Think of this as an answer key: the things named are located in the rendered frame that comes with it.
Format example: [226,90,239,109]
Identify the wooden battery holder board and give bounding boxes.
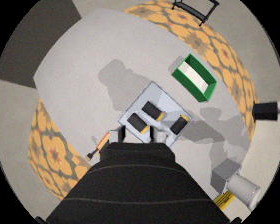
[84,131,109,162]

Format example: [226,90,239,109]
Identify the green open-top box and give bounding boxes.
[171,53,217,102]

